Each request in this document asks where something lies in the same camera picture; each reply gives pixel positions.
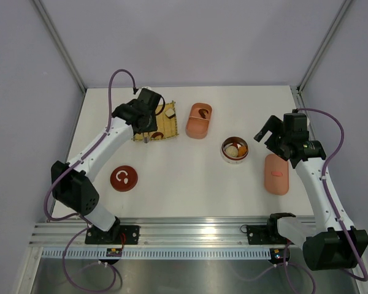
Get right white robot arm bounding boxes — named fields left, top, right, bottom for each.
left=254, top=109, right=368, bottom=271

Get red round bowl lid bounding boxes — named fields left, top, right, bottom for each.
left=110, top=165, right=139, bottom=192

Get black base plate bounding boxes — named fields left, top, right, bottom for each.
left=85, top=224, right=140, bottom=245
left=239, top=224, right=289, bottom=245

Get curved red sausage piece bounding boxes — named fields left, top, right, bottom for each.
left=151, top=132, right=164, bottom=139

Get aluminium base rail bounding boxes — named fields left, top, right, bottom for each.
left=28, top=216, right=268, bottom=248

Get left aluminium frame post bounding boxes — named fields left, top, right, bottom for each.
left=30, top=0, right=86, bottom=95

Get aluminium frame post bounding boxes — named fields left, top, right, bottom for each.
left=30, top=0, right=86, bottom=95
left=297, top=0, right=355, bottom=94

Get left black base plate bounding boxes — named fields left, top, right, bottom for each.
left=85, top=224, right=140, bottom=245

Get white brown sushi cube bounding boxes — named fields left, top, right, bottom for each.
left=164, top=108, right=175, bottom=119

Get round metal bowl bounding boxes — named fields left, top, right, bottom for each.
left=220, top=137, right=250, bottom=164

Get white slotted cable duct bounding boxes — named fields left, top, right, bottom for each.
left=42, top=247, right=271, bottom=260

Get pink oval lunch box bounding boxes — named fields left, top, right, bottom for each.
left=185, top=102, right=212, bottom=140

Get yellow bamboo mat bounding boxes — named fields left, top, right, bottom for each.
left=148, top=100, right=178, bottom=141

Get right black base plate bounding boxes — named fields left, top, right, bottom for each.
left=239, top=224, right=289, bottom=245

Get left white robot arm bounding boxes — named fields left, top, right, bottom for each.
left=50, top=88, right=165, bottom=244

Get round white rice ball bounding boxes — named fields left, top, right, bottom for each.
left=225, top=145, right=238, bottom=157

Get dark red sausage piece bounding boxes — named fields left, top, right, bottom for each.
left=198, top=108, right=210, bottom=119

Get right aluminium frame post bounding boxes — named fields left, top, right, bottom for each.
left=297, top=0, right=355, bottom=94

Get orange fried food piece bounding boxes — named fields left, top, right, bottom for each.
left=237, top=146, right=248, bottom=157

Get pink lunch box lid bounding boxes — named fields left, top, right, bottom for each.
left=264, top=154, right=289, bottom=195

